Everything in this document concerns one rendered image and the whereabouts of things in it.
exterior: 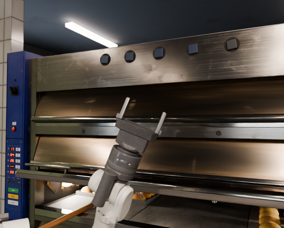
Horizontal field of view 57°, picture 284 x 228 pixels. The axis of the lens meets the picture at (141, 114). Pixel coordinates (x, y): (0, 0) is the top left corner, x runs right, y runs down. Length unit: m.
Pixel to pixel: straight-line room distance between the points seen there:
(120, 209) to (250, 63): 0.81
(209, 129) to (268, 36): 0.46
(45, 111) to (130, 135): 1.03
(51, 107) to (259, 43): 1.16
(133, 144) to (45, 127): 1.04
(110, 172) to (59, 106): 0.96
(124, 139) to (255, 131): 0.65
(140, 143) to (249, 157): 0.62
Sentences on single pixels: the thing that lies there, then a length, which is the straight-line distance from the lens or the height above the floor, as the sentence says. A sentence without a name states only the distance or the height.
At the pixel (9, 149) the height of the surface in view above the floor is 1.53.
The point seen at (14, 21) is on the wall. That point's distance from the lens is 2.05.
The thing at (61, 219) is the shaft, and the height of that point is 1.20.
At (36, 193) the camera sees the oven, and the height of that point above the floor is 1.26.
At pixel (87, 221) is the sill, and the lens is 1.58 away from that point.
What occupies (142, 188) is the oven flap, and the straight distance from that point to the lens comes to 1.19.
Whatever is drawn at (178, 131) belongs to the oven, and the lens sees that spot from 1.26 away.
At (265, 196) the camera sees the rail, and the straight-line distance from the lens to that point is 1.09.
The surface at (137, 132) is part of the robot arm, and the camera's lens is 0.71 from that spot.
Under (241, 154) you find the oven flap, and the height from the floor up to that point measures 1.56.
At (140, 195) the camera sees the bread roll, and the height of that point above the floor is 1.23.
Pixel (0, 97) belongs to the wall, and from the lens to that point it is 2.00.
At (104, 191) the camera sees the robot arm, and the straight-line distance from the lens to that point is 0.72.
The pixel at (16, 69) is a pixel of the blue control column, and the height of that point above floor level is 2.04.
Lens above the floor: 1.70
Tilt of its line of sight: 2 degrees up
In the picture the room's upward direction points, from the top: straight up
